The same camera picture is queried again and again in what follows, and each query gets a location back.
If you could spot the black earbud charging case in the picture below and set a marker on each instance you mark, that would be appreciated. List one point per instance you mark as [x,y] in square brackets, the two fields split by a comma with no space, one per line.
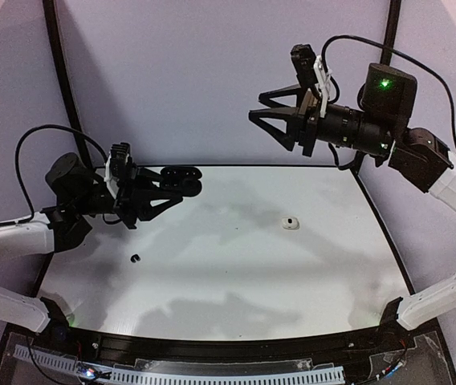
[185,180]

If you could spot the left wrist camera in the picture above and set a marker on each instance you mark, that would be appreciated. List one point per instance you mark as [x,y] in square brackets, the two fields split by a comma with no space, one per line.
[119,161]

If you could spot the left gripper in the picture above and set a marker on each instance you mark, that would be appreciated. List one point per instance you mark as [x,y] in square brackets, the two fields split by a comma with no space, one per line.
[130,196]

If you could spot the black front frame rail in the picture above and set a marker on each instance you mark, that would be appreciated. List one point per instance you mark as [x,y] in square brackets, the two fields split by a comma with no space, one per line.
[120,348]

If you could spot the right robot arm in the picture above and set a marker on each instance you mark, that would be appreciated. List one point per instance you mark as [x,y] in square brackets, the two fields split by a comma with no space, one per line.
[380,129]

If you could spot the left black frame post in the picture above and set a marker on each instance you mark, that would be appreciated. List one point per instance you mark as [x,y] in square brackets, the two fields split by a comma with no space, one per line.
[54,38]

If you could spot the white slotted cable duct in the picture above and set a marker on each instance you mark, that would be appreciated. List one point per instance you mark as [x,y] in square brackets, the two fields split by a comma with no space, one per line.
[292,372]

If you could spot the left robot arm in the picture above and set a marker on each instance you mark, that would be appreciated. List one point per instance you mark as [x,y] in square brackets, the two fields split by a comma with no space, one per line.
[80,193]

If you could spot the white earbud charging case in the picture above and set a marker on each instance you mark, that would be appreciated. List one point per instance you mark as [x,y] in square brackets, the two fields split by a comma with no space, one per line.
[290,223]

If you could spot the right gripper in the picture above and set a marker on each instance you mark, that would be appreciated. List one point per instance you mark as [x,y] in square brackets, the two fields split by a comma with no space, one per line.
[306,121]

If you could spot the black earbud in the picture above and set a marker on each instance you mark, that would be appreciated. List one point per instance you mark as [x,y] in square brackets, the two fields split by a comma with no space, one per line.
[134,258]

